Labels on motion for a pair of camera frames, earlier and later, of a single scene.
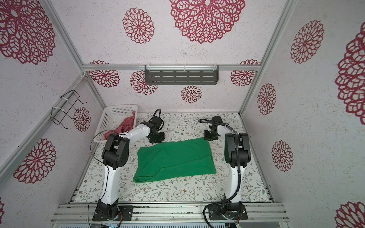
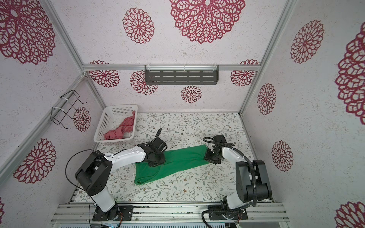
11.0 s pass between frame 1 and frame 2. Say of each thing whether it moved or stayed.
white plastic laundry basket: stayed
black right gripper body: moved
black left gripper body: moved
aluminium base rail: stayed
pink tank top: stayed
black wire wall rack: stayed
